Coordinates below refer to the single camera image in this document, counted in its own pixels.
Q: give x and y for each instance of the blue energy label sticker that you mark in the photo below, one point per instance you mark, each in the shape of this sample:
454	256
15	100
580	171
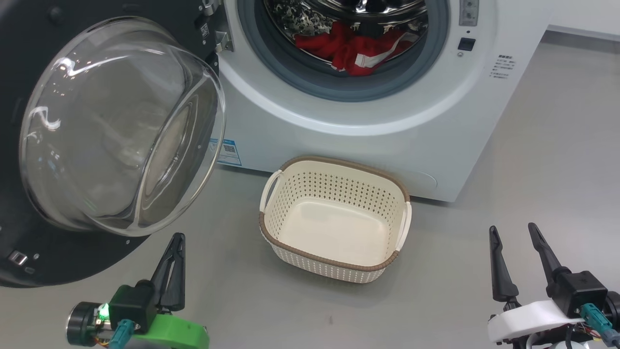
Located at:
230	152

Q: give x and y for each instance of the stainless steel washer drum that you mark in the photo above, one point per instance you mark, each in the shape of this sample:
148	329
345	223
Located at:
378	6

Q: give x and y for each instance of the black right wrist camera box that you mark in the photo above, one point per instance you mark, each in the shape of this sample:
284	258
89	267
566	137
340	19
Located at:
579	288

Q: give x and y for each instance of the grey warning label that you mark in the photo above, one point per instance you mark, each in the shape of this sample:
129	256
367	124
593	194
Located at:
469	12

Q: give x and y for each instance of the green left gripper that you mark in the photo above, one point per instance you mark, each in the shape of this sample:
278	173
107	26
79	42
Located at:
174	337

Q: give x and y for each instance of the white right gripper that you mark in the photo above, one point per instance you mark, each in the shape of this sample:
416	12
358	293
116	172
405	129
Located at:
528	322

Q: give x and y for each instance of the washing machine glass door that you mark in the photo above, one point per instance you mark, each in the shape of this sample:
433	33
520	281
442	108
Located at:
48	261

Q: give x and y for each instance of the white partition panel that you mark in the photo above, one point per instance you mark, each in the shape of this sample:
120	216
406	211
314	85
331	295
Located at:
591	14

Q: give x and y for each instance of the silver metal door hinge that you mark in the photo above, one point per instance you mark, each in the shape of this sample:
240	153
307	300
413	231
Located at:
223	41

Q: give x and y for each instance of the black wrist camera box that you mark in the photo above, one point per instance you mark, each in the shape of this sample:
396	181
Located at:
579	288
131	303

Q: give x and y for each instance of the red jersey white trim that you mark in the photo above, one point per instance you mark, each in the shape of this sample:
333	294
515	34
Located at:
368	63

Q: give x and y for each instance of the white front-load washing machine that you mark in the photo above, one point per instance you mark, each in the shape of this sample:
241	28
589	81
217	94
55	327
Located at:
339	135

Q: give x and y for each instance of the cream perforated basket brown rim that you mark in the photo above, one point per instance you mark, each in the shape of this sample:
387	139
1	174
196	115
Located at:
334	228

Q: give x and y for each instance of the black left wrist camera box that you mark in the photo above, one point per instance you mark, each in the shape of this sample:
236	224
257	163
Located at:
131	303

